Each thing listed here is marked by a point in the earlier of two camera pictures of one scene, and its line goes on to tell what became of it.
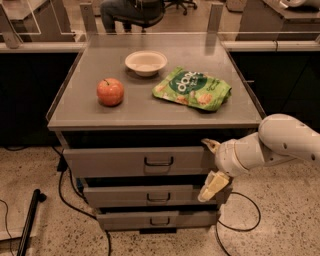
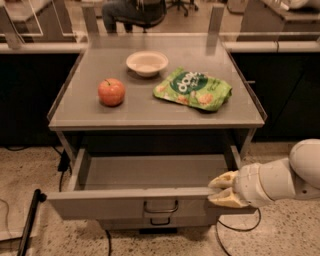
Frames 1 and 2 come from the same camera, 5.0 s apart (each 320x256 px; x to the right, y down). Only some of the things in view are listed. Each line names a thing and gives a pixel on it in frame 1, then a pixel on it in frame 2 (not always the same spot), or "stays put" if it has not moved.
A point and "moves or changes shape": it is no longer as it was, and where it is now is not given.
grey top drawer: x=141 y=161 moves or changes shape
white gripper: x=227 y=158 -> x=248 y=184
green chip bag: x=194 y=89 stays put
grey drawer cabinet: x=131 y=112 stays put
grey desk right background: x=268 y=20 stays put
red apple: x=110 y=92 stays put
